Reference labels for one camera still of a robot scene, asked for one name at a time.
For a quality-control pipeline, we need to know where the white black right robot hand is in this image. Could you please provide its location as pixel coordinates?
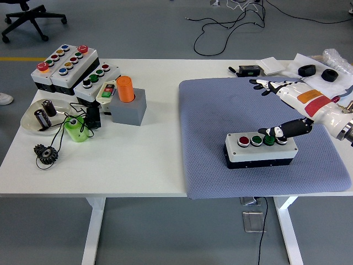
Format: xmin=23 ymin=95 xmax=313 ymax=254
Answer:
xmin=249 ymin=78 xmax=353 ymax=139

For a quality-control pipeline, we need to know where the white four-button control box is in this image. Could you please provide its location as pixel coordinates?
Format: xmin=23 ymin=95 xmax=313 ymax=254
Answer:
xmin=223 ymin=132 xmax=299 ymax=169

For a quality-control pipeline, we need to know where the four-button box with selector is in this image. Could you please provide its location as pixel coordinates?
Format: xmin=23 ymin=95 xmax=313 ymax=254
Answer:
xmin=73 ymin=62 xmax=122 ymax=107

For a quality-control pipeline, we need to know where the five-button box with mushroom button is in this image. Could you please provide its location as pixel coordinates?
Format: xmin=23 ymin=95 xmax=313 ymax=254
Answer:
xmin=29 ymin=44 xmax=75 ymax=93
xmin=49 ymin=45 xmax=100 ymax=97

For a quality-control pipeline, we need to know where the white paper sheet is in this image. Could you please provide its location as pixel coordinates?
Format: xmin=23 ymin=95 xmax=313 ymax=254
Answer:
xmin=281 ymin=52 xmax=353 ymax=100

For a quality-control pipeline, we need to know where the clear bubble wrap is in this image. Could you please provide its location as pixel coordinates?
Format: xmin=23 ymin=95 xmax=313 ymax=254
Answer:
xmin=322 ymin=48 xmax=353 ymax=75

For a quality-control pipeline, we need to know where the black device with green label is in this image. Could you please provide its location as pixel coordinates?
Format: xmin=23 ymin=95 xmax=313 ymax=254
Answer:
xmin=237 ymin=65 xmax=260 ymax=77

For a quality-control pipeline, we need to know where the grey-blue textured mat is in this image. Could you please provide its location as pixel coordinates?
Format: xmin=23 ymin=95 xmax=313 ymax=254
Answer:
xmin=178 ymin=76 xmax=350 ymax=200

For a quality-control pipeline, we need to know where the open metal floor socket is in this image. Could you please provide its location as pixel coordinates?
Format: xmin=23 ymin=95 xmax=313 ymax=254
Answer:
xmin=239 ymin=196 xmax=262 ymax=206

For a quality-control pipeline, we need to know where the closed metal floor socket plate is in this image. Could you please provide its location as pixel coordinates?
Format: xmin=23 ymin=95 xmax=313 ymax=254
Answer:
xmin=242 ymin=211 xmax=267 ymax=234

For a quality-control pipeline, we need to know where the white table leg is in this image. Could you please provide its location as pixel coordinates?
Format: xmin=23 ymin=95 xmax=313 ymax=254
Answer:
xmin=272 ymin=196 xmax=304 ymax=265
xmin=82 ymin=197 xmax=107 ymax=265

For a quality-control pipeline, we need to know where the grey block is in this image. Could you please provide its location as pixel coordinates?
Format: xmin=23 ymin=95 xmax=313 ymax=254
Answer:
xmin=109 ymin=88 xmax=147 ymax=126

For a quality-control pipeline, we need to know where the orange cylinder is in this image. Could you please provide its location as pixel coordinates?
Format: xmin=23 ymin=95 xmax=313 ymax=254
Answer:
xmin=115 ymin=76 xmax=135 ymax=103

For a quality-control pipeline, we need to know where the black power adapter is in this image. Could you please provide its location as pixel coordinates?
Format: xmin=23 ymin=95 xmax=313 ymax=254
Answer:
xmin=85 ymin=106 xmax=102 ymax=130

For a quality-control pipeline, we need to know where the green plastic cylinder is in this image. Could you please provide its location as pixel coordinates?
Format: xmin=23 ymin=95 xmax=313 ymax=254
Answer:
xmin=63 ymin=115 xmax=90 ymax=143

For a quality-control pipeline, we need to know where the black capacitor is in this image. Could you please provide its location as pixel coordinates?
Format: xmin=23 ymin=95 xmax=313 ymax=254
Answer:
xmin=33 ymin=109 xmax=52 ymax=129
xmin=41 ymin=99 xmax=57 ymax=118

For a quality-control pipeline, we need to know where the black metal gear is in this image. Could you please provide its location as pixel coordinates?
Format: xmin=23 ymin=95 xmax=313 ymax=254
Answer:
xmin=33 ymin=144 xmax=60 ymax=166

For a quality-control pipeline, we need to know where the silver metal dish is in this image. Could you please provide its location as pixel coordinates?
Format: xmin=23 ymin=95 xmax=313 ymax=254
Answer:
xmin=20 ymin=98 xmax=73 ymax=135

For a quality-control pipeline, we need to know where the black office chair base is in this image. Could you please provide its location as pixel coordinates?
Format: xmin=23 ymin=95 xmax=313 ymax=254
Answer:
xmin=1 ymin=0 xmax=68 ymax=44

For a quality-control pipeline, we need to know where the black rubber ring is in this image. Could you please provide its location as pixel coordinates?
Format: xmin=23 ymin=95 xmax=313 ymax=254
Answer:
xmin=321 ymin=68 xmax=339 ymax=82
xmin=297 ymin=64 xmax=317 ymax=77

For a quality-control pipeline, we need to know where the white wall switch plate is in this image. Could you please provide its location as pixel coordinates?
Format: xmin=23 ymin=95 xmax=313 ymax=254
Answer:
xmin=256 ymin=56 xmax=285 ymax=75

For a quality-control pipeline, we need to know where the long black floor cable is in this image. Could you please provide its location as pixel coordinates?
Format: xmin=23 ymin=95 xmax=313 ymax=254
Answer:
xmin=264 ymin=0 xmax=353 ymax=24

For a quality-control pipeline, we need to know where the white floor cable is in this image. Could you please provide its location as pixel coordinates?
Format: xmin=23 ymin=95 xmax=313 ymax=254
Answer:
xmin=226 ymin=0 xmax=261 ymax=12

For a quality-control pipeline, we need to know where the looped black floor cable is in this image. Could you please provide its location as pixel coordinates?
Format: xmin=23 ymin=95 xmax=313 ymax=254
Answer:
xmin=185 ymin=8 xmax=267 ymax=56

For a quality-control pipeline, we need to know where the black cable under table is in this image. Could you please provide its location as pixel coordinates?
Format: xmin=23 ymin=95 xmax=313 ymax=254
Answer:
xmin=258 ymin=196 xmax=270 ymax=265

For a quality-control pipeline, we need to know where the cream red-green switch box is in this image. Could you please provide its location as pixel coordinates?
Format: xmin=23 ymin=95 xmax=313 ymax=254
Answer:
xmin=95 ymin=80 xmax=118 ymax=114

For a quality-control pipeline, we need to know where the thin black cord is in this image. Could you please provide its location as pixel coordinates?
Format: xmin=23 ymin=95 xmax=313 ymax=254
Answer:
xmin=35 ymin=102 xmax=96 ymax=171

